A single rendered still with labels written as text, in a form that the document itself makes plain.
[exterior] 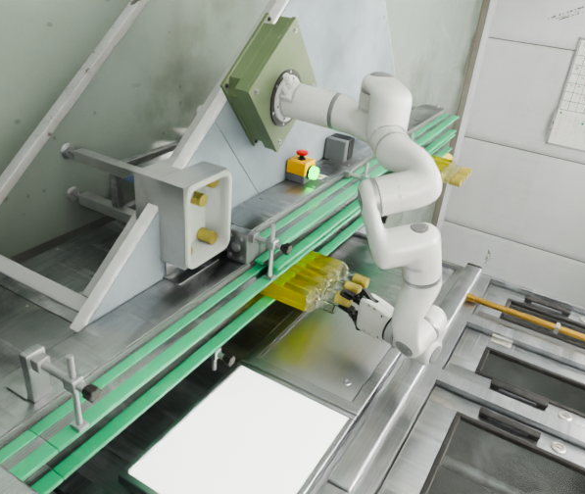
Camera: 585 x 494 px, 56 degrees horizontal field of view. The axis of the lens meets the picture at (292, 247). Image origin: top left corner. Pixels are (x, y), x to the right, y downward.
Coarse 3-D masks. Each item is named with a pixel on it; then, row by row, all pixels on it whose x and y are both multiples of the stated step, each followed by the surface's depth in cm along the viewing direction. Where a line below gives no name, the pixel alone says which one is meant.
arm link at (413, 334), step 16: (416, 288) 119; (432, 288) 118; (400, 304) 123; (416, 304) 120; (400, 320) 123; (416, 320) 120; (400, 336) 125; (416, 336) 122; (432, 336) 127; (416, 352) 125
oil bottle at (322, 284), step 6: (288, 270) 157; (294, 270) 158; (300, 270) 158; (294, 276) 155; (300, 276) 155; (306, 276) 155; (312, 276) 155; (318, 276) 155; (306, 282) 153; (312, 282) 153; (318, 282) 153; (324, 282) 153; (318, 288) 151; (324, 288) 152; (330, 288) 154; (324, 294) 152
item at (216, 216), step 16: (224, 176) 138; (192, 192) 127; (208, 192) 143; (224, 192) 141; (192, 208) 141; (208, 208) 145; (224, 208) 143; (192, 224) 143; (208, 224) 148; (224, 224) 145; (192, 240) 145; (224, 240) 147; (192, 256) 140; (208, 256) 141
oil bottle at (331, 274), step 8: (296, 264) 160; (304, 264) 160; (312, 264) 161; (320, 264) 161; (312, 272) 158; (320, 272) 157; (328, 272) 157; (336, 272) 158; (328, 280) 156; (336, 280) 157
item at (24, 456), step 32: (224, 288) 143; (256, 288) 145; (192, 320) 131; (224, 320) 133; (160, 352) 120; (96, 384) 110; (128, 384) 111; (64, 416) 102; (96, 416) 103; (32, 448) 96; (64, 448) 97
